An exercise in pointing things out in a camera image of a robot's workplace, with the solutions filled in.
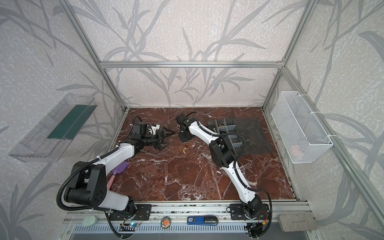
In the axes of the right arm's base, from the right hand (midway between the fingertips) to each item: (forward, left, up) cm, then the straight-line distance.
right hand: (185, 137), depth 101 cm
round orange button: (-48, +6, 0) cm, 49 cm away
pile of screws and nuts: (-10, 0, -1) cm, 10 cm away
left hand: (-10, +5, +15) cm, 18 cm away
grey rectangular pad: (-49, -56, +2) cm, 74 cm away
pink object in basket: (-21, -59, +18) cm, 65 cm away
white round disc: (-48, +42, +1) cm, 64 cm away
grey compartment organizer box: (+5, -29, +3) cm, 29 cm away
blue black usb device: (-48, -12, +4) cm, 50 cm away
